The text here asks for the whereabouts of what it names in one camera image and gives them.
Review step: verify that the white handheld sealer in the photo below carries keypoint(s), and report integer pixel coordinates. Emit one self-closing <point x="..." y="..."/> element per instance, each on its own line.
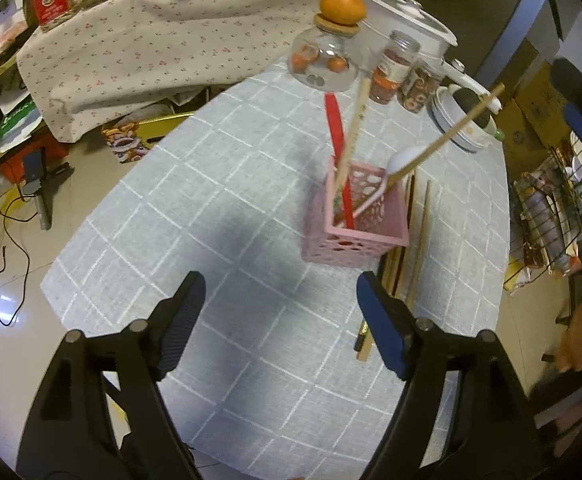
<point x="455" y="70"/>

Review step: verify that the red goji berry jar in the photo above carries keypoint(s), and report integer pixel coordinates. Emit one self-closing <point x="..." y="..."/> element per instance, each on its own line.
<point x="393" y="65"/>

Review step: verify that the red plastic spoon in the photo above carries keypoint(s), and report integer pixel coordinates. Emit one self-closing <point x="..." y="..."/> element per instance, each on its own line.
<point x="336" y="131"/>

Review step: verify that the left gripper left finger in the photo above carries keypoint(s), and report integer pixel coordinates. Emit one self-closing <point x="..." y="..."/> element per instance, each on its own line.
<point x="98" y="413"/>

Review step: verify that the stacked white bowls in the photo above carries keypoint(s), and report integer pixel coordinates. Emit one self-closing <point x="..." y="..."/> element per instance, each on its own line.
<point x="446" y="112"/>

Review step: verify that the white rice cooker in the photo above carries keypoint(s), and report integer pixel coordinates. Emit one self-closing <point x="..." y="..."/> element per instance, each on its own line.
<point x="386" y="16"/>

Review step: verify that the dark green squash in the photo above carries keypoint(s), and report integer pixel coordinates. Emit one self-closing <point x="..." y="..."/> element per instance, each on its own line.
<point x="467" y="99"/>

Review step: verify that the orange tangerine on jar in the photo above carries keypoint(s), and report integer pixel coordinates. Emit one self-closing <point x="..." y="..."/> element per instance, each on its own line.
<point x="343" y="12"/>

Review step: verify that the black chopstick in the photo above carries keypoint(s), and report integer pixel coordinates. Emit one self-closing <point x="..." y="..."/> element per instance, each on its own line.
<point x="361" y="336"/>

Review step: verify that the grey refrigerator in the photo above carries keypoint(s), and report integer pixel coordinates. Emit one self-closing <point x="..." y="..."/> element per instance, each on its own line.
<point x="489" y="32"/>

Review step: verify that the printed bamboo chopstick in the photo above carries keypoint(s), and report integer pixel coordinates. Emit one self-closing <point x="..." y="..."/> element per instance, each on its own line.
<point x="342" y="175"/>

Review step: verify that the lone bamboo chopstick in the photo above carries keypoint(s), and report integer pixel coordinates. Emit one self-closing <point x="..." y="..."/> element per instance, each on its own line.
<point x="438" y="143"/>

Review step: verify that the round glass jar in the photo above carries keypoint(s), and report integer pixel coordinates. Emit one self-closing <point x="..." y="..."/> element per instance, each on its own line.
<point x="325" y="57"/>

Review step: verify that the floral cloth on cabinet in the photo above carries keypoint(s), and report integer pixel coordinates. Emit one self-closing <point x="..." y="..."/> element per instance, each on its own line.
<point x="121" y="55"/>

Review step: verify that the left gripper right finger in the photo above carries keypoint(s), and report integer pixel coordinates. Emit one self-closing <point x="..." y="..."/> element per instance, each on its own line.
<point x="492" y="433"/>

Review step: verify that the yellow printed box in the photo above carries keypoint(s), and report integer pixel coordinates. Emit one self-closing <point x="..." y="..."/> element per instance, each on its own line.
<point x="129" y="143"/>

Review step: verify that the white plastic spoon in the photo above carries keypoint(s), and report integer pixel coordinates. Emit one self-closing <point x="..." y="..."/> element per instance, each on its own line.
<point x="397" y="162"/>

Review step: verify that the black wire rack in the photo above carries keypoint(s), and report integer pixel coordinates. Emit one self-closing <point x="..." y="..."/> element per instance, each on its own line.
<point x="545" y="204"/>

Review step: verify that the pink perforated utensil basket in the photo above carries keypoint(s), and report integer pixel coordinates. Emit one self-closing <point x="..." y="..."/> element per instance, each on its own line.
<point x="377" y="229"/>

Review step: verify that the light bamboo chopstick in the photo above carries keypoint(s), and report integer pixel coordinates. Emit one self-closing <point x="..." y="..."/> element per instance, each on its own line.
<point x="420" y="252"/>

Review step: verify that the grey checked tablecloth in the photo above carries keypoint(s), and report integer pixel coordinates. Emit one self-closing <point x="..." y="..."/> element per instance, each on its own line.
<point x="270" y="383"/>

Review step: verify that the brown wooden chopstick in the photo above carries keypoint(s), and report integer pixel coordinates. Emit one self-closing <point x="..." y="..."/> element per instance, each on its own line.
<point x="391" y="264"/>

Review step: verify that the dried slices jar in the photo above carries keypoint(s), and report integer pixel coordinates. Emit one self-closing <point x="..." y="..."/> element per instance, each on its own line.
<point x="421" y="83"/>

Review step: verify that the cardboard box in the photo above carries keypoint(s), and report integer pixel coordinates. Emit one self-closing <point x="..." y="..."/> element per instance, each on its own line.
<point x="533" y="123"/>

